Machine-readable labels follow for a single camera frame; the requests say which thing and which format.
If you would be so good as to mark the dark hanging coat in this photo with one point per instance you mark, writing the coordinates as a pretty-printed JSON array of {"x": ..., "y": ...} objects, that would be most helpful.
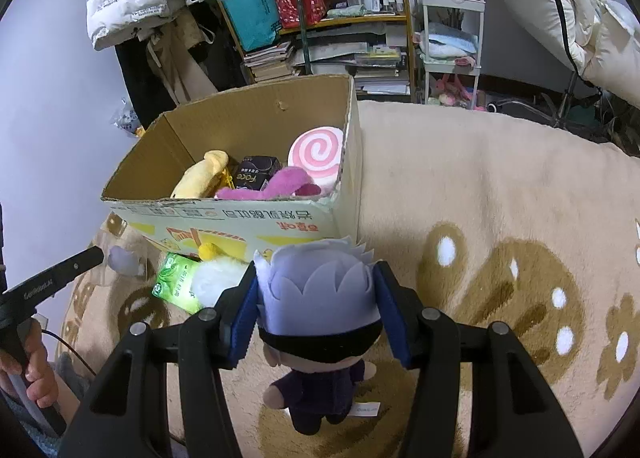
[{"x": 135, "y": 73}]

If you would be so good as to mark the filled plastic bag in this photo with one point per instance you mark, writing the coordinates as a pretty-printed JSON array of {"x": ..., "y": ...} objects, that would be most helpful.
[{"x": 127, "y": 120}]

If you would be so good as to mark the pink swirl roll plush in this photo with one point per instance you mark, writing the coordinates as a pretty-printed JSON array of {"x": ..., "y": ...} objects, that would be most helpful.
[{"x": 315, "y": 153}]

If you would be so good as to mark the stack of books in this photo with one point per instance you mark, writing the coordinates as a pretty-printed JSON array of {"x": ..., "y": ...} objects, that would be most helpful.
[{"x": 267, "y": 63}]

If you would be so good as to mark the wooden shelf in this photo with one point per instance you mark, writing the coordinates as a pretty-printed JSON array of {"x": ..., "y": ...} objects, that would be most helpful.
[{"x": 370, "y": 19}]

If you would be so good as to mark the green packet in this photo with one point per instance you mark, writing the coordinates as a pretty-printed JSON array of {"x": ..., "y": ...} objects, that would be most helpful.
[{"x": 175, "y": 283}]

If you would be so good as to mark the pink and white plush toy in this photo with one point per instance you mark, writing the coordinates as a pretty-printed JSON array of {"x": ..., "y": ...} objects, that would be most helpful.
[{"x": 290, "y": 180}]

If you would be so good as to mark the green pole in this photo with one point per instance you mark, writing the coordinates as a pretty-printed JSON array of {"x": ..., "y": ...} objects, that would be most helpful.
[{"x": 300, "y": 13}]

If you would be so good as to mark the pink plush toys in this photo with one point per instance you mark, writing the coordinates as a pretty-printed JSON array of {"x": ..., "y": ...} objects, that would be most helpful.
[{"x": 450, "y": 93}]

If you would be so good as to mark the pile of books and papers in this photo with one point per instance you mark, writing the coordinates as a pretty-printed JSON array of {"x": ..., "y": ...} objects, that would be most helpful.
[{"x": 360, "y": 63}]

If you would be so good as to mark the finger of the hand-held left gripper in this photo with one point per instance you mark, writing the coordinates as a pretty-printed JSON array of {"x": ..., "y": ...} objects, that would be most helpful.
[{"x": 82, "y": 260}]

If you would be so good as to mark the grey-haired plush doll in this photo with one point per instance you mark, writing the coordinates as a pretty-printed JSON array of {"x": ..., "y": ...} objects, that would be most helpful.
[{"x": 315, "y": 288}]

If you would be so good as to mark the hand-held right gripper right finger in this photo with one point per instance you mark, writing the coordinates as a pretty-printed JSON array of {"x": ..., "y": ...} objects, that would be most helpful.
[{"x": 395, "y": 318}]

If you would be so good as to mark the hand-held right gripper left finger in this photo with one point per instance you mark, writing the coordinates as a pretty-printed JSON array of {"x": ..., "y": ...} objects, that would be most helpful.
[{"x": 242, "y": 333}]

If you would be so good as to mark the printed cardboard box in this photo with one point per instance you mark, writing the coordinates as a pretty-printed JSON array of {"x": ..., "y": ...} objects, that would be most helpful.
[{"x": 225, "y": 223}]

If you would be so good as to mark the beige hanging coat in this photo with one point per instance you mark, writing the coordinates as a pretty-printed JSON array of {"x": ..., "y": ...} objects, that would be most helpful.
[{"x": 175, "y": 63}]

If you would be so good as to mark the black hanging garment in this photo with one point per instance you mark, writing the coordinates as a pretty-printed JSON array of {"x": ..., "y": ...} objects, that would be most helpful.
[{"x": 220, "y": 58}]

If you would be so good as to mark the blue and white folded cloth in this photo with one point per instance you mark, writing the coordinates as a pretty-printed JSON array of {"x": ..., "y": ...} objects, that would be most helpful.
[{"x": 445, "y": 43}]

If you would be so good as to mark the black and white plush toy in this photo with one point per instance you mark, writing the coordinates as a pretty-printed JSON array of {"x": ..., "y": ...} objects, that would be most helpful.
[{"x": 215, "y": 278}]

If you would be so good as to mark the small black box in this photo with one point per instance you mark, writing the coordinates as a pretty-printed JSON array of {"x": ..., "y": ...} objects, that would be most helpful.
[{"x": 255, "y": 175}]

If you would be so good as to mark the grey soft toy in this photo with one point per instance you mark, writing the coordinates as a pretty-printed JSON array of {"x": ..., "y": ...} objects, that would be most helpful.
[{"x": 125, "y": 260}]

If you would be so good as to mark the teal shopping bag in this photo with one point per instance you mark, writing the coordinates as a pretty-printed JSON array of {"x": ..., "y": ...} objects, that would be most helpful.
[{"x": 250, "y": 18}]

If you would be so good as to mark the person's left hand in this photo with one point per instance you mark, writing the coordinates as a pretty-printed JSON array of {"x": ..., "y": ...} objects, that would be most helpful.
[{"x": 42, "y": 383}]

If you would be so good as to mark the yellow plush toy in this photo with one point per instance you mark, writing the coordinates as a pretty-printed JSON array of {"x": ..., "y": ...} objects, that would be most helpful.
[{"x": 200, "y": 178}]

